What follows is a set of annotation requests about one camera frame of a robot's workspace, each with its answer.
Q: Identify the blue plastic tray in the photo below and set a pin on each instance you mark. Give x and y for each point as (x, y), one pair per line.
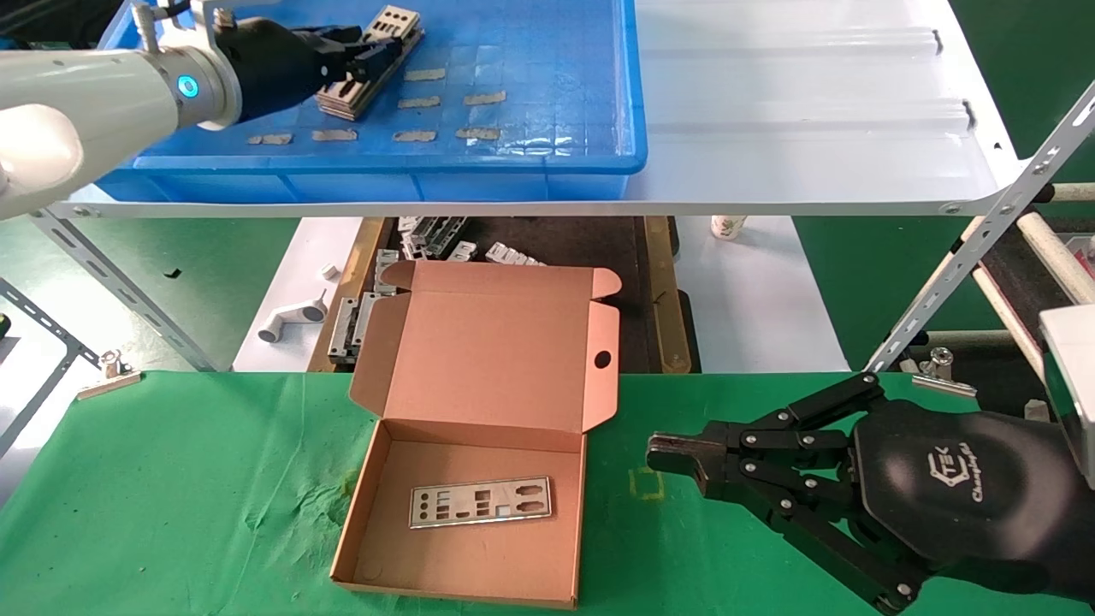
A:
(556, 85)

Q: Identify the silver binder clip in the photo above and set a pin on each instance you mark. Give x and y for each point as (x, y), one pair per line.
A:
(941, 372)
(111, 372)

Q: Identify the grey slotted angle strut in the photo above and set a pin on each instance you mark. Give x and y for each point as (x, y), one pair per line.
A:
(111, 274)
(984, 231)

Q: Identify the grey slotted angle frame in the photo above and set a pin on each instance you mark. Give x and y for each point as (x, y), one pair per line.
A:
(51, 329)

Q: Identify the beige tape strip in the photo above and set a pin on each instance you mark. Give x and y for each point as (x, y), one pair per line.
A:
(270, 139)
(334, 135)
(415, 135)
(478, 133)
(424, 74)
(484, 97)
(419, 102)

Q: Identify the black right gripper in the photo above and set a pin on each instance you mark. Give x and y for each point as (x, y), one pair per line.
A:
(967, 488)

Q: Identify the stacked silver I/O shields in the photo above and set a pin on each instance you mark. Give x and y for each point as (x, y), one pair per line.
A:
(346, 107)

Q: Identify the white metal shelf board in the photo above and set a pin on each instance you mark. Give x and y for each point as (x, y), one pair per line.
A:
(770, 128)

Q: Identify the white rack tube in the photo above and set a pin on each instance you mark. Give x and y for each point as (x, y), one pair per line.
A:
(1069, 192)
(1056, 252)
(1005, 316)

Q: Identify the black rack belt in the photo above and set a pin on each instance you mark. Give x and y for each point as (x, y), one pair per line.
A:
(1026, 282)

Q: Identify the white plastic pipe fitting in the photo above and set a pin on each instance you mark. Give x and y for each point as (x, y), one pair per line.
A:
(291, 321)

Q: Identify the white paper cup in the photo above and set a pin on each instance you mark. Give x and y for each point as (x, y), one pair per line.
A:
(727, 227)

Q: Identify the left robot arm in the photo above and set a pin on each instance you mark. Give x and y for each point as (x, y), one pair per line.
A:
(85, 111)

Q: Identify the silver metal bracket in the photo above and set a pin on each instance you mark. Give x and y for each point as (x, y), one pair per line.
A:
(342, 325)
(385, 269)
(463, 251)
(509, 254)
(445, 233)
(368, 312)
(409, 235)

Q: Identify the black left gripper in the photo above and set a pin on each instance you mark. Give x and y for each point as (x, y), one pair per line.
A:
(274, 68)

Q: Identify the open brown cardboard box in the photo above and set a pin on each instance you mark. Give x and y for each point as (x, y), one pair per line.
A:
(496, 359)

